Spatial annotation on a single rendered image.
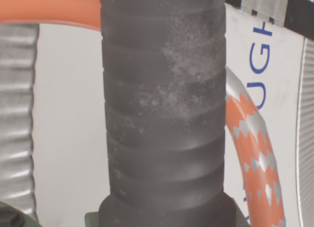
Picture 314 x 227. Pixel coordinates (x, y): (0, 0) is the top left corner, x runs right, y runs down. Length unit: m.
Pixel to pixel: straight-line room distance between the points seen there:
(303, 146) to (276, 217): 0.34
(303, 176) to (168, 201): 0.41
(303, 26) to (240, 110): 0.31
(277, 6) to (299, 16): 0.04
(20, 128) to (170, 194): 0.18
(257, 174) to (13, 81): 0.16
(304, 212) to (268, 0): 0.21
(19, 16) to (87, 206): 0.20
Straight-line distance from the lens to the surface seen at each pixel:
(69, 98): 0.36
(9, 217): 0.23
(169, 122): 0.16
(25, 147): 0.35
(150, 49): 0.16
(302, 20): 0.53
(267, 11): 0.48
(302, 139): 0.56
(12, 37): 0.33
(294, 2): 0.51
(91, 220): 0.20
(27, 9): 0.22
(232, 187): 0.49
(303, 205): 0.59
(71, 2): 0.22
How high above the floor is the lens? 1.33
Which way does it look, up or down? 27 degrees down
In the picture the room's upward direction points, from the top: 136 degrees counter-clockwise
